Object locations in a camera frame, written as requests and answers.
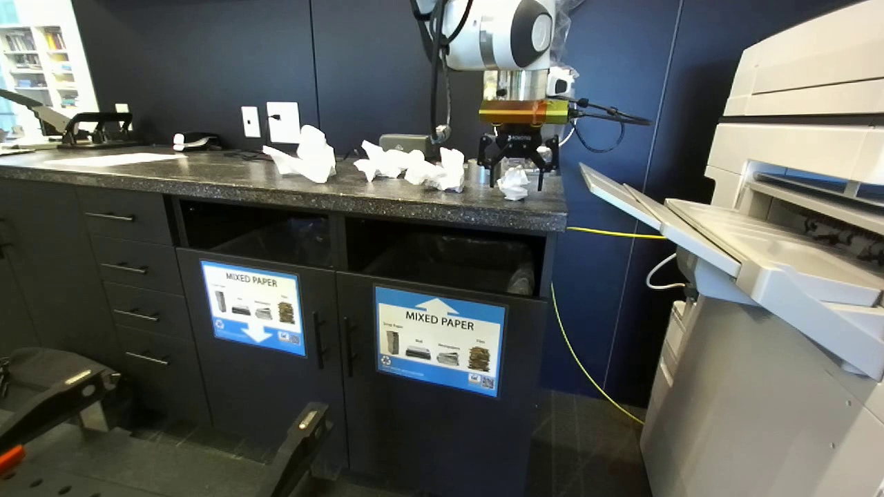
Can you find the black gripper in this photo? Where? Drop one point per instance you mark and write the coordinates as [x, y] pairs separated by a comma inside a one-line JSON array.
[[519, 139]]

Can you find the small white paper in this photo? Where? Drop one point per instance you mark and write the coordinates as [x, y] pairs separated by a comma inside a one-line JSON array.
[[515, 183]]

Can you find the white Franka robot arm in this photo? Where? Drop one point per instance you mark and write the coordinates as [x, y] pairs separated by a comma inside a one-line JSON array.
[[498, 30]]

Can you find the black bin liner bag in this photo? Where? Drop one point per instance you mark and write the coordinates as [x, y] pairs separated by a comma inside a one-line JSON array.
[[278, 240], [452, 263]]

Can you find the large crumpled white paper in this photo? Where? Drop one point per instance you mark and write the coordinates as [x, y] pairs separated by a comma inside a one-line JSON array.
[[309, 151]]

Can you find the black bin door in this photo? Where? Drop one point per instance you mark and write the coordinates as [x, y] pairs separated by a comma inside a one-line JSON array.
[[433, 432], [266, 394]]

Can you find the small metal can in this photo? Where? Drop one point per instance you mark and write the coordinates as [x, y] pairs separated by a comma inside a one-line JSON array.
[[477, 173]]

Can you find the blue sign with up arrow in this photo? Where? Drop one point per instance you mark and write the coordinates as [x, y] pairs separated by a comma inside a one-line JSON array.
[[440, 339]]

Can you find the large white outlet plate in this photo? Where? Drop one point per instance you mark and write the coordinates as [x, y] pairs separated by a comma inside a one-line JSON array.
[[284, 122]]

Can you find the blue sign with down arrow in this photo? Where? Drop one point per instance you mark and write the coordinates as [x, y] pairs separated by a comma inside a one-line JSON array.
[[252, 307]]

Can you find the large white office printer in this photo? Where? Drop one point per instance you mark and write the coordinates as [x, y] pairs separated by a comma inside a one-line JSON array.
[[765, 394]]

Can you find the black cabinet drawer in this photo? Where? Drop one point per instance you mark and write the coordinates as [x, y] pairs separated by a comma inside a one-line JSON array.
[[162, 375], [147, 317], [139, 271], [126, 222]]

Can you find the black desktop hole punch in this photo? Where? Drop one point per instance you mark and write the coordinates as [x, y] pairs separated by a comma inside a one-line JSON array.
[[93, 124]]

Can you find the black office chair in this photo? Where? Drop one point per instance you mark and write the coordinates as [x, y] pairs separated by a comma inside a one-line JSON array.
[[139, 459]]

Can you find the white shelf with books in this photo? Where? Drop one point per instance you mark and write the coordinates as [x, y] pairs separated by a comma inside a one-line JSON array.
[[46, 56]]

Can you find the dark counter cabinet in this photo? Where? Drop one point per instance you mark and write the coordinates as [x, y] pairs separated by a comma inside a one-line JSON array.
[[46, 276]]

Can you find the orange red lever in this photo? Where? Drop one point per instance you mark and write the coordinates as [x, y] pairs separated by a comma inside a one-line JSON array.
[[10, 459]]

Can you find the gold wrist camera mount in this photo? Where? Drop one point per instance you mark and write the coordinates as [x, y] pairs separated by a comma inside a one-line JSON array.
[[520, 111]]

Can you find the small white wall plate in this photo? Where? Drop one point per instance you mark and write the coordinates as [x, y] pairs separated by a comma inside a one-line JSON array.
[[249, 118]]

